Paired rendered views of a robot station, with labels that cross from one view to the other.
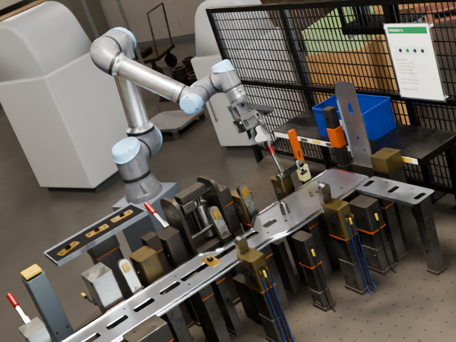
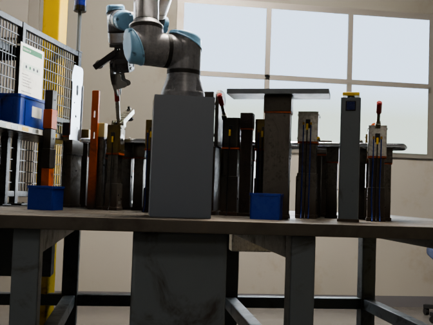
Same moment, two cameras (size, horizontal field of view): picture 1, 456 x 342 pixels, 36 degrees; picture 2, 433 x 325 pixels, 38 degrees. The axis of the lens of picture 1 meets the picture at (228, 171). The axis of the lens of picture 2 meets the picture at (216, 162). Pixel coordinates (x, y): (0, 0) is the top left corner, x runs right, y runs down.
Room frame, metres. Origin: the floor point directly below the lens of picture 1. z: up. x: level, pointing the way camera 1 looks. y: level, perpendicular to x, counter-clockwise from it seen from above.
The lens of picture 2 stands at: (4.26, 1.82, 0.78)
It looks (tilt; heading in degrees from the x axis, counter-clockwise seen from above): 3 degrees up; 219
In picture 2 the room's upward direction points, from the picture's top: 2 degrees clockwise
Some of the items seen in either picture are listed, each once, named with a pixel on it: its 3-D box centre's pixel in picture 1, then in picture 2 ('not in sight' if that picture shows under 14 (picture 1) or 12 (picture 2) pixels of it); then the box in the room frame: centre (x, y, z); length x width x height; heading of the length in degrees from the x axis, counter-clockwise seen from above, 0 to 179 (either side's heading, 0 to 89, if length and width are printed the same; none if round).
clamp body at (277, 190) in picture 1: (290, 215); (113, 167); (2.50, -0.18, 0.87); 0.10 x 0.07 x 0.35; 27
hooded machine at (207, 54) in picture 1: (243, 70); not in sight; (5.80, -0.40, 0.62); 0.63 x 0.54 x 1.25; 135
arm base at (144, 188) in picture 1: (140, 183); (183, 85); (2.66, 0.35, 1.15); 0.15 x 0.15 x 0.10
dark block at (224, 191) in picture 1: (235, 235); not in sight; (2.42, 0.06, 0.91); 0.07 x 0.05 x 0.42; 27
